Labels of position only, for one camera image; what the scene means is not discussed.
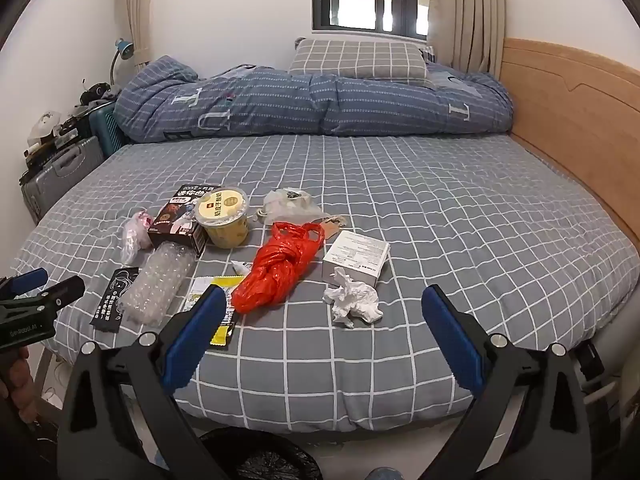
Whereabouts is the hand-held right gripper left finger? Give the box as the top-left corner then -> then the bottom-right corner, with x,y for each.
57,285 -> 228,480

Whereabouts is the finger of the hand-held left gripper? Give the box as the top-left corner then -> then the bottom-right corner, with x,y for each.
0,276 -> 86,313
0,268 -> 49,301

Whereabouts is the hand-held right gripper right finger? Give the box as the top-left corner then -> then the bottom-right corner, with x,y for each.
421,285 -> 596,480

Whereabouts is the yellow snack packet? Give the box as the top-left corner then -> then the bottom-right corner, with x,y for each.
209,276 -> 242,350

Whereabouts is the white snack packet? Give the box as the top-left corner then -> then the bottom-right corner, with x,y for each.
184,276 -> 215,313

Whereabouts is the black sachet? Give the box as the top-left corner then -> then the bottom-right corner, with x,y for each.
90,266 -> 139,334

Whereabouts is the clear plastic bubble tray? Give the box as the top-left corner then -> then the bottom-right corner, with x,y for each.
117,241 -> 198,326

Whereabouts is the clear plastic bag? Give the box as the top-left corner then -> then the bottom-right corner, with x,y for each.
262,187 -> 321,226
121,211 -> 153,266

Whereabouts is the red plastic bag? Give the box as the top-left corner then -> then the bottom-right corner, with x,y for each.
231,221 -> 326,314

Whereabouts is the white tissue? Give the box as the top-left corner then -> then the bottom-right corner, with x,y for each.
322,266 -> 384,329

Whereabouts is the dark brown carton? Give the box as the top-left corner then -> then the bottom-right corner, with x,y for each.
148,183 -> 222,258

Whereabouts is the yellow lidded cup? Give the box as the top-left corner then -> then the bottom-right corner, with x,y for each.
194,187 -> 251,249

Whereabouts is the white cardboard box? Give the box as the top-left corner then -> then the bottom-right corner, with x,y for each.
321,230 -> 391,286

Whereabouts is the black lined trash bin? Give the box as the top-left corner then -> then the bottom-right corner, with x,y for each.
197,427 -> 323,480

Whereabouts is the brown paper tag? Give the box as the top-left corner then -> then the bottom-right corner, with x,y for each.
315,215 -> 351,238

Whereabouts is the person's left hand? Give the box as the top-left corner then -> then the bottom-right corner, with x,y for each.
0,347 -> 32,423

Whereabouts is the grey suitcase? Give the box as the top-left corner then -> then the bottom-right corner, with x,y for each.
20,135 -> 106,223

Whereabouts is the white round appliance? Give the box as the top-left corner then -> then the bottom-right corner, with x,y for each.
27,112 -> 63,156

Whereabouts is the grey checked bed sheet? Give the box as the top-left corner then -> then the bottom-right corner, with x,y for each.
7,132 -> 638,433

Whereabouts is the teal suitcase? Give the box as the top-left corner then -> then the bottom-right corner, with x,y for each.
89,105 -> 126,158

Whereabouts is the dark tangled gear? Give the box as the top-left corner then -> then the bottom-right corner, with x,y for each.
80,80 -> 121,106

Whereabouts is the blue striped duvet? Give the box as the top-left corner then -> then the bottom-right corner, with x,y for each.
112,56 -> 515,143

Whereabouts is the blue desk lamp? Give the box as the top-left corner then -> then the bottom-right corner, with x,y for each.
109,38 -> 136,86

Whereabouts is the grey checked pillow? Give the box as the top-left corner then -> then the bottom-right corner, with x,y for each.
288,37 -> 436,86

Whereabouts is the beige curtain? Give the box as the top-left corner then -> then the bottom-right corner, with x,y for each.
427,0 -> 506,78
119,0 -> 158,68

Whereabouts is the dark framed window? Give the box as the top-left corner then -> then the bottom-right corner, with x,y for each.
311,0 -> 431,41

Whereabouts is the wooden bed frame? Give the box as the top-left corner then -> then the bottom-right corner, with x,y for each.
500,37 -> 640,261

